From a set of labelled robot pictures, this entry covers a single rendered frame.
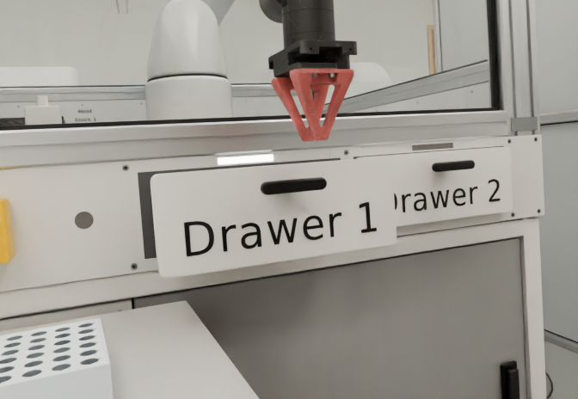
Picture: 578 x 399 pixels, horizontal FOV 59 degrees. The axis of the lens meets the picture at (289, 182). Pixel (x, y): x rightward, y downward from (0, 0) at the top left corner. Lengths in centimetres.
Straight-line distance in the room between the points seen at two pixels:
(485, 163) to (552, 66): 168
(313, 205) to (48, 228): 32
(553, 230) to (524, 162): 162
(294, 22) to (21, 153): 36
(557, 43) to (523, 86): 156
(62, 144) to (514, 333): 81
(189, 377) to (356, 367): 44
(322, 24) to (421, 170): 34
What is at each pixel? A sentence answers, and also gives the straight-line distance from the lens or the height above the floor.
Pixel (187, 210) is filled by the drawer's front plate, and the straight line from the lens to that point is 55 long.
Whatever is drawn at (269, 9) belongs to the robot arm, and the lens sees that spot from 65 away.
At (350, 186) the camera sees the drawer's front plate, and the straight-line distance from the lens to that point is 61.
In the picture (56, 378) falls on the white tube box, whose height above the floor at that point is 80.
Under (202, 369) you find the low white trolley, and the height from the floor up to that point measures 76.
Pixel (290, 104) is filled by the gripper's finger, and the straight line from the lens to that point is 58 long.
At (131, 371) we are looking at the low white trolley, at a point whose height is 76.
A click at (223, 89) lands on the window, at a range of 73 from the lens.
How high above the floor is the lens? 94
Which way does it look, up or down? 3 degrees down
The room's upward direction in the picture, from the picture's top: 4 degrees counter-clockwise
